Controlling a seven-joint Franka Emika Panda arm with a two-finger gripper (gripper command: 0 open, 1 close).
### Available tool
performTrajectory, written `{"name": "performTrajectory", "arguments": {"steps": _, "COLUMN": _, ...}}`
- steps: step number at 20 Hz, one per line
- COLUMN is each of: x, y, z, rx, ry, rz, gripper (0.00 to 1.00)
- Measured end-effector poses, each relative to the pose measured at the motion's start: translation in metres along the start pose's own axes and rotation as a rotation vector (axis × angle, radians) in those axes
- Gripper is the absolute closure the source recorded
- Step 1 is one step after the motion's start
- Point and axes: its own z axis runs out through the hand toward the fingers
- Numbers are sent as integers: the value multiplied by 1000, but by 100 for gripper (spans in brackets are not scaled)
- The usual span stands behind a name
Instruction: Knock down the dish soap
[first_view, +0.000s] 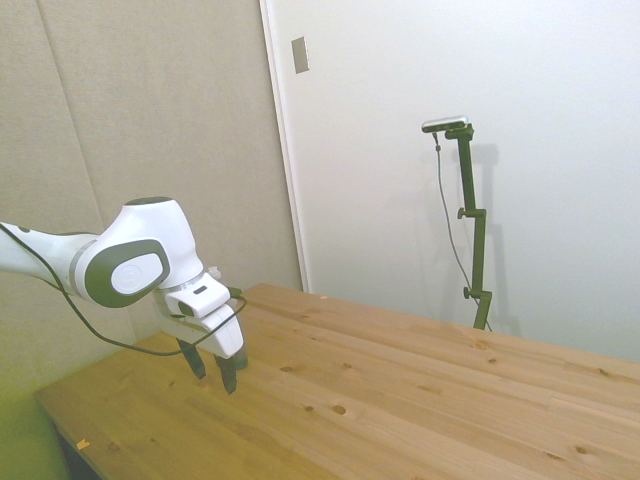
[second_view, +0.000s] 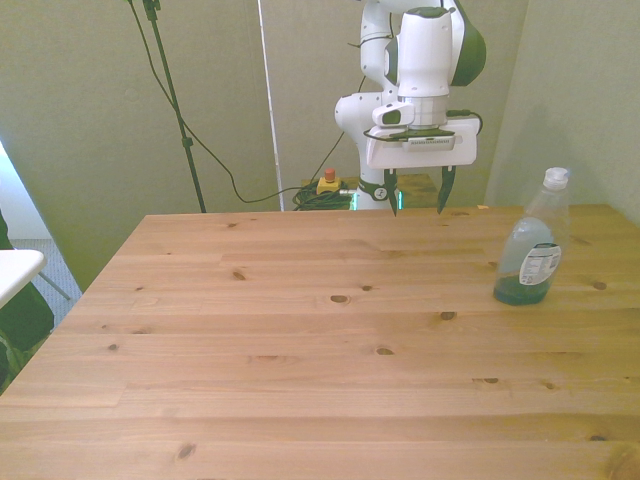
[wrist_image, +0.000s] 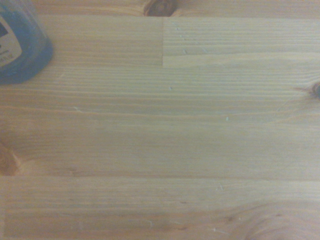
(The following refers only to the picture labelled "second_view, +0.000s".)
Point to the white side table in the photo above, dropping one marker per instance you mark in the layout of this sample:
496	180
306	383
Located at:
17	272

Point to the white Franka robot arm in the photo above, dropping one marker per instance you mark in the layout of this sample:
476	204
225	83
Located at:
425	55

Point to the white vertical pole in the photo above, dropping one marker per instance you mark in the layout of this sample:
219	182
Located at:
271	105

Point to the yellow emergency stop button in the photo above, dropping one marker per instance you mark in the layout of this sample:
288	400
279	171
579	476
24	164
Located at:
329	183

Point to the black camera tripod stand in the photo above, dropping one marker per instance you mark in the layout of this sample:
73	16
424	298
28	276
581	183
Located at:
172	100

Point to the clear dish soap bottle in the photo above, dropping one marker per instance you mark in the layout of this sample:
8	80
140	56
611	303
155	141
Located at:
531	255

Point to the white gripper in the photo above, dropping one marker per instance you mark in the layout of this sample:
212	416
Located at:
425	150

